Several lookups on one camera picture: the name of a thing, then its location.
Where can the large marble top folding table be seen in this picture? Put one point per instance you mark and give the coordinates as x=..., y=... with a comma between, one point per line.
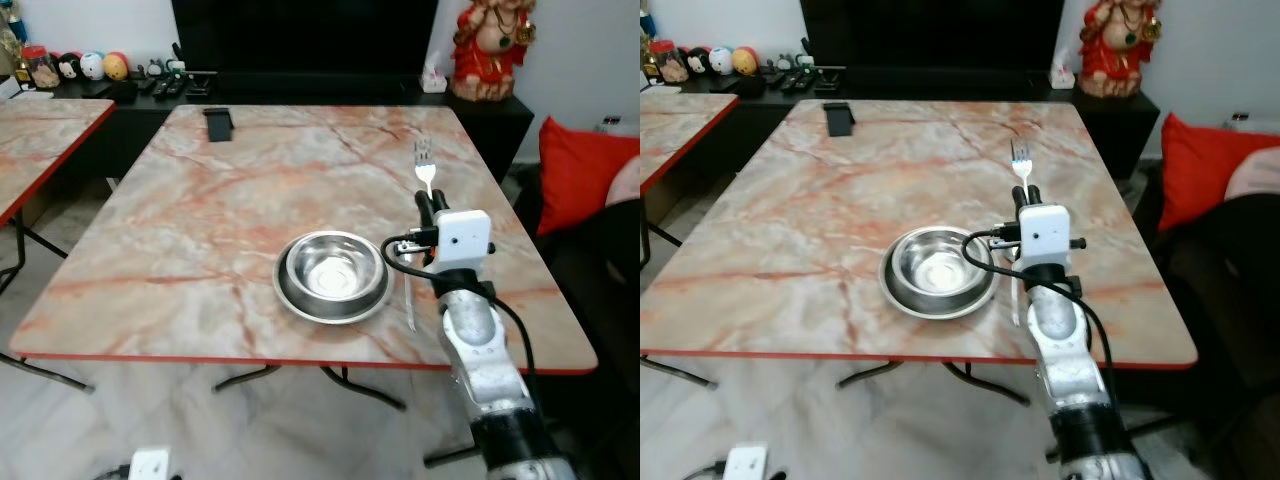
x=230, y=210
x=800, y=210

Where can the red cushion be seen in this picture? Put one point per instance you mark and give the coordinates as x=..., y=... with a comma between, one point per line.
x=1200, y=175
x=580, y=175

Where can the black sofa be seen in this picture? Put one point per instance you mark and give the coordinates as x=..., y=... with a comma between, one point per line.
x=590, y=300
x=1220, y=300

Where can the black desk gadget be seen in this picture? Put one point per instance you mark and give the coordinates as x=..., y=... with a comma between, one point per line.
x=202, y=84
x=829, y=78

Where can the black television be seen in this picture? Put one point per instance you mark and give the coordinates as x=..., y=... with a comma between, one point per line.
x=300, y=35
x=930, y=32

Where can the golden ornament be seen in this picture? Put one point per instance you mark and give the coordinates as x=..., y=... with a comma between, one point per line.
x=10, y=45
x=648, y=45

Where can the steel table knife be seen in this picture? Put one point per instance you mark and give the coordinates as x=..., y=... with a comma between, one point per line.
x=1015, y=300
x=410, y=305

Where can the black mouse head toy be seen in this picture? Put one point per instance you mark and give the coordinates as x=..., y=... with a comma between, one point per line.
x=68, y=67
x=697, y=62

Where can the red and gold statue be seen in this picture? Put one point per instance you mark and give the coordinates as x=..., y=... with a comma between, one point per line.
x=490, y=55
x=1118, y=50

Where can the black television cabinet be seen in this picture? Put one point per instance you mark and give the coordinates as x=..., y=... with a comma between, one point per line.
x=1120, y=130
x=120, y=130

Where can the small grey figurine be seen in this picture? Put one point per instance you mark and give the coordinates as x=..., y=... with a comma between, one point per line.
x=156, y=69
x=773, y=65

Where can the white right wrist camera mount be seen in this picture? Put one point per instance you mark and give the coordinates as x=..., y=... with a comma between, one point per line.
x=463, y=238
x=1046, y=235

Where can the black remote control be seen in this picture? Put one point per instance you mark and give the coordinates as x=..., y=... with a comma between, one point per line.
x=170, y=88
x=790, y=82

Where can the yellow and orange ball toy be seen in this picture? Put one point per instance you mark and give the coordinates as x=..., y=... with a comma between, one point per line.
x=745, y=60
x=117, y=66

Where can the black phone stand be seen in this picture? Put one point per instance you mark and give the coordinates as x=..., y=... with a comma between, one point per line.
x=218, y=124
x=839, y=118

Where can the marble top side table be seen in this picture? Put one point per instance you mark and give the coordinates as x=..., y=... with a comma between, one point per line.
x=45, y=140
x=680, y=125

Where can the small white pink ornament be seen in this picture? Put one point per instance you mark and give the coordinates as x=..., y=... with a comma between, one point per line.
x=434, y=80
x=1062, y=76

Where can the steel fork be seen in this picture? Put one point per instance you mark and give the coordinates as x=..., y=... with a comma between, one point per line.
x=425, y=172
x=1021, y=168

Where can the red lidded jar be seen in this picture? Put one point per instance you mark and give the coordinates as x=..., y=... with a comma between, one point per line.
x=668, y=62
x=40, y=68

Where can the steel bowl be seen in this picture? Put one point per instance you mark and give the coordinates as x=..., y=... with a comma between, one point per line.
x=335, y=268
x=940, y=260

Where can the pink clothed person part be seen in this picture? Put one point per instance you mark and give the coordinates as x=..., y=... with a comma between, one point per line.
x=626, y=182
x=1255, y=175

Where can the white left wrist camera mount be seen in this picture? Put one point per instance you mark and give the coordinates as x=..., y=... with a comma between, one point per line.
x=746, y=462
x=150, y=465

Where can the white and blue ball toy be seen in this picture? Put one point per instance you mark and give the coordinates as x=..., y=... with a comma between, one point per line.
x=92, y=65
x=720, y=60

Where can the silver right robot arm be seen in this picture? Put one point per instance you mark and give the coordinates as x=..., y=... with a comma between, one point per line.
x=1075, y=370
x=490, y=370

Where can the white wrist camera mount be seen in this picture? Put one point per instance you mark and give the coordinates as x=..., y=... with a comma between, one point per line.
x=746, y=462
x=150, y=465
x=1046, y=235
x=463, y=238

